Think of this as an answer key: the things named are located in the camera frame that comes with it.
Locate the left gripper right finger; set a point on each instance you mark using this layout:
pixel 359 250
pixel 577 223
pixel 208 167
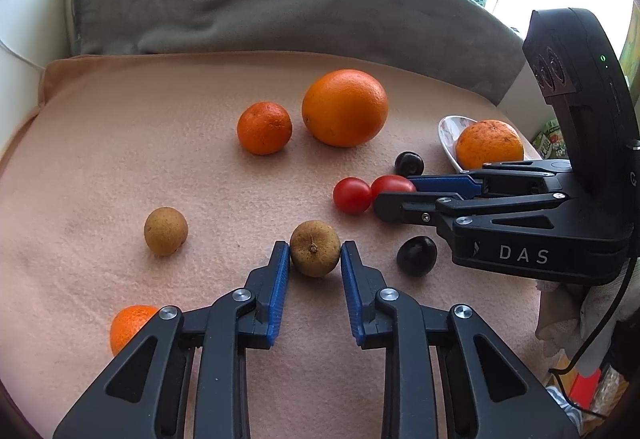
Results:
pixel 446 371

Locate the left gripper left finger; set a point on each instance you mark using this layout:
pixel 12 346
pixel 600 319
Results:
pixel 186 369

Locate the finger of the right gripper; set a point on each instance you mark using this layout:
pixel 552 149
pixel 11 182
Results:
pixel 543 214
pixel 498 179

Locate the dark cherry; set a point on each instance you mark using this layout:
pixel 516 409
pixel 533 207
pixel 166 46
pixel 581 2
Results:
pixel 408 164
pixel 417 256

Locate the speckled orange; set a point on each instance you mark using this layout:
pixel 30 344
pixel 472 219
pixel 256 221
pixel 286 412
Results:
pixel 489 141

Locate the red cherry tomato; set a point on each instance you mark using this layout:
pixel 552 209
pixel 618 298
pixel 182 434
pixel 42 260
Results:
pixel 352 196
pixel 390 183

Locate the floral white plate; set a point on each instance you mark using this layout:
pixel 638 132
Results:
pixel 449 130

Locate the small mandarin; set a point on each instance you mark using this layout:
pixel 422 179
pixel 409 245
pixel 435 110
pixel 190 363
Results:
pixel 264 128
pixel 128 323

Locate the brown longan fruit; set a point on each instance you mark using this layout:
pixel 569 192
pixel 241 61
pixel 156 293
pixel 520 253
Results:
pixel 315 248

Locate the smooth large orange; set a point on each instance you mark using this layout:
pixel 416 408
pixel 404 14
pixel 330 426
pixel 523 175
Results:
pixel 345 108

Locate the gloved right hand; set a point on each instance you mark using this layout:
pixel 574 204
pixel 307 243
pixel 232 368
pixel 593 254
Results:
pixel 569 313

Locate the peach blanket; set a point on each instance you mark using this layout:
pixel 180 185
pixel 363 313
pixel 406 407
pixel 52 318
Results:
pixel 116 138

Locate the grey blanket cushion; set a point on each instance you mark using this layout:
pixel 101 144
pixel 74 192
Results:
pixel 454 41

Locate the black right camera box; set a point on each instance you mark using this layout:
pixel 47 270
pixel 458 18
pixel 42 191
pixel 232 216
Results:
pixel 580 77

